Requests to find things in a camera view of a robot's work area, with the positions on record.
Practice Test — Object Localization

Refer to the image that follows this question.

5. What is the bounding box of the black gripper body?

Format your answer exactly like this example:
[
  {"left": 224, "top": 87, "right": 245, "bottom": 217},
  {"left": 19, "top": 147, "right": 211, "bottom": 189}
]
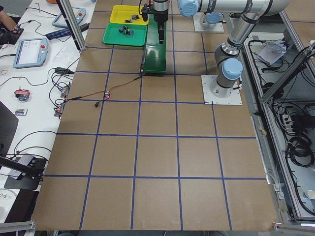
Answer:
[{"left": 154, "top": 10, "right": 168, "bottom": 25}]

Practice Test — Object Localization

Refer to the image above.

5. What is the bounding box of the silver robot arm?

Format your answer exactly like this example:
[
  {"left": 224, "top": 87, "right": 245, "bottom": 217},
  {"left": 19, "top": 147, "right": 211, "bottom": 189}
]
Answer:
[
  {"left": 148, "top": 0, "right": 169, "bottom": 45},
  {"left": 178, "top": 0, "right": 290, "bottom": 98}
]

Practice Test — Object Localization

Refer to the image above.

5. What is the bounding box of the green conveyor belt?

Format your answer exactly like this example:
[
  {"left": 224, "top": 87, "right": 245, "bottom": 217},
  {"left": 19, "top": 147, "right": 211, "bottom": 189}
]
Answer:
[{"left": 141, "top": 14, "right": 166, "bottom": 75}]

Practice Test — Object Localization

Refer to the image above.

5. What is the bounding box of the yellow plastic tray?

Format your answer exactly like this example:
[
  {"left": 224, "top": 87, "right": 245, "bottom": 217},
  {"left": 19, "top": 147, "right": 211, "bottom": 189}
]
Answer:
[{"left": 110, "top": 5, "right": 149, "bottom": 25}]

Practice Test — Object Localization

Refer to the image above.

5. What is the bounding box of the green plastic tray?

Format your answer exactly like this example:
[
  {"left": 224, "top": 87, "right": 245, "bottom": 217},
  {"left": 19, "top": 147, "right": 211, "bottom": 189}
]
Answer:
[{"left": 102, "top": 23, "right": 147, "bottom": 47}]

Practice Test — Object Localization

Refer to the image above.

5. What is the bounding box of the teach pendant tablet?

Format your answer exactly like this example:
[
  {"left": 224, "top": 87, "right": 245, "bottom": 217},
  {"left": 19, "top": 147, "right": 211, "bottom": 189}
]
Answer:
[
  {"left": 13, "top": 38, "right": 49, "bottom": 69},
  {"left": 51, "top": 7, "right": 87, "bottom": 28}
]

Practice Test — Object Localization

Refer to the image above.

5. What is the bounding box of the small green circuit board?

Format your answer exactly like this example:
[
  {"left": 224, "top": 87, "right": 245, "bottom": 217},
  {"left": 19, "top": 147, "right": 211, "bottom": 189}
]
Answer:
[{"left": 104, "top": 91, "right": 110, "bottom": 100}]

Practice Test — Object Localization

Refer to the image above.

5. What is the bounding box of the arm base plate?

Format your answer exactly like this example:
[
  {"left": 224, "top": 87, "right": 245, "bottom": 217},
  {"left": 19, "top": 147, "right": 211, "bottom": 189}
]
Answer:
[
  {"left": 193, "top": 12, "right": 224, "bottom": 33},
  {"left": 201, "top": 75, "right": 242, "bottom": 105}
]

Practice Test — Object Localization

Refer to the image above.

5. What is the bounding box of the red black wire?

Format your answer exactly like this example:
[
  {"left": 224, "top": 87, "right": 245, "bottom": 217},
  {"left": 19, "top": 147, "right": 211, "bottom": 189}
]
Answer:
[{"left": 63, "top": 75, "right": 143, "bottom": 109}]

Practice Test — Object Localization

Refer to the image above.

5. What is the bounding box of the aluminium frame post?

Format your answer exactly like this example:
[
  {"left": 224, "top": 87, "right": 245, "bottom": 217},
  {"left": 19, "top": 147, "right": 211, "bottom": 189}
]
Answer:
[{"left": 57, "top": 0, "right": 86, "bottom": 52}]

